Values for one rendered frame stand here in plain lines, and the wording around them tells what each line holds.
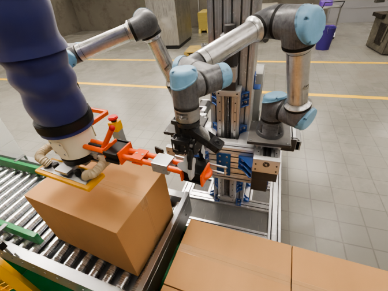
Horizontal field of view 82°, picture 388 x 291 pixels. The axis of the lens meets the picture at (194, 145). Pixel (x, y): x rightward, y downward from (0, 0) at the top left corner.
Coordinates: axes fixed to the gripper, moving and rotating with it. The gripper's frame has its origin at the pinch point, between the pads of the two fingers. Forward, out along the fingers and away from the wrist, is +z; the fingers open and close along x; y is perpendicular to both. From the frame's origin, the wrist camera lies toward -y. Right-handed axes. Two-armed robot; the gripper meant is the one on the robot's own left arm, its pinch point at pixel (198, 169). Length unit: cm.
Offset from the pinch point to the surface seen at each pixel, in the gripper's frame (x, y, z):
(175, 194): -32, 36, 63
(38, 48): 5, 50, -40
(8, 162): -8, 187, 60
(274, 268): -11, -33, 68
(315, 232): -81, -62, 122
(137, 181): -7.0, 39.4, 27.3
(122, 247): 21, 31, 39
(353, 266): -27, -68, 68
